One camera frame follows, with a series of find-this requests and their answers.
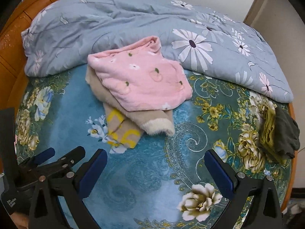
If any beige fuzzy sweater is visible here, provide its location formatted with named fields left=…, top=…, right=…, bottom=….
left=85, top=66, right=175, bottom=148

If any person's left hand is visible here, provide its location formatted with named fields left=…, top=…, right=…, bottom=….
left=10, top=212, right=29, bottom=229

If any olive green folded garment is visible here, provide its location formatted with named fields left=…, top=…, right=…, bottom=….
left=259, top=107, right=286, bottom=165

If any dark grey folded garment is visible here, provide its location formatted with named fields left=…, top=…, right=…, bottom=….
left=274, top=107, right=300, bottom=159

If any teal floral bed blanket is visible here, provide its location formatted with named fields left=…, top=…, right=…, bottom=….
left=17, top=65, right=291, bottom=228

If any orange wooden headboard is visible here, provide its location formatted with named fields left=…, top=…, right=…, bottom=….
left=1, top=0, right=57, bottom=113

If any grey-blue floral quilt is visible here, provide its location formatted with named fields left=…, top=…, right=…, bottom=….
left=21, top=0, right=293, bottom=103

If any pink peach print garment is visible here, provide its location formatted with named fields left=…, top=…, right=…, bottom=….
left=87, top=36, right=192, bottom=112

